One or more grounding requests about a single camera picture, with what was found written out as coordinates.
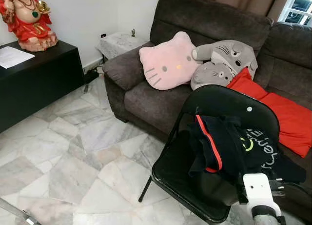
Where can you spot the black folding chair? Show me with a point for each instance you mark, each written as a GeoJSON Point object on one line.
{"type": "Point", "coordinates": [175, 171]}

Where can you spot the black garment red stripe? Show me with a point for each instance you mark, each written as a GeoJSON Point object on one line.
{"type": "Point", "coordinates": [219, 142]}

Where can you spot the white paper sheet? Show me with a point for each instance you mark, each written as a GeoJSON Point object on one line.
{"type": "Point", "coordinates": [14, 56]}

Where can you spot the black power strip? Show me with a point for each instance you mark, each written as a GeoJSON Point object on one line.
{"type": "Point", "coordinates": [91, 76]}

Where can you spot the red cushion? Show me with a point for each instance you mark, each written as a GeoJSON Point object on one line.
{"type": "Point", "coordinates": [287, 122]}

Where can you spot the black polo shirt large print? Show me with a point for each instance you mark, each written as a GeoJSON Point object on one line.
{"type": "Point", "coordinates": [268, 152]}

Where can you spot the dark brown fabric sofa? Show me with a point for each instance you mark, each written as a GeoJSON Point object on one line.
{"type": "Point", "coordinates": [146, 98]}

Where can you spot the grey speckled side table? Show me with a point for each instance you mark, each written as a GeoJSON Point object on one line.
{"type": "Point", "coordinates": [119, 42]}

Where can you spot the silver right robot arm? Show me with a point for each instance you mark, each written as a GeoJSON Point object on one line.
{"type": "Point", "coordinates": [265, 215]}

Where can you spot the brown curtain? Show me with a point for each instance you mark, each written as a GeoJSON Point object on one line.
{"type": "Point", "coordinates": [243, 0]}

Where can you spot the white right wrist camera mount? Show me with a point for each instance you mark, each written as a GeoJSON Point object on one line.
{"type": "Point", "coordinates": [258, 188]}

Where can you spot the red gold Buddha statue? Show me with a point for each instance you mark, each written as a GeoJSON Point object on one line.
{"type": "Point", "coordinates": [27, 20]}

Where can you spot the small grey Totoro plush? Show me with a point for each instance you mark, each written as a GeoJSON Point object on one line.
{"type": "Point", "coordinates": [212, 77]}

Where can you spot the window with grille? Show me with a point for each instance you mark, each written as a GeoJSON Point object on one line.
{"type": "Point", "coordinates": [297, 8]}

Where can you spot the black low TV console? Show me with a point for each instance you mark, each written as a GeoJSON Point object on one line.
{"type": "Point", "coordinates": [34, 88]}

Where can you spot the pink cat face pillow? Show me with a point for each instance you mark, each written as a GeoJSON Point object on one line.
{"type": "Point", "coordinates": [168, 64]}

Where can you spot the large grey Totoro plush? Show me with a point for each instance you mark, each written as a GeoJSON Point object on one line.
{"type": "Point", "coordinates": [234, 54]}

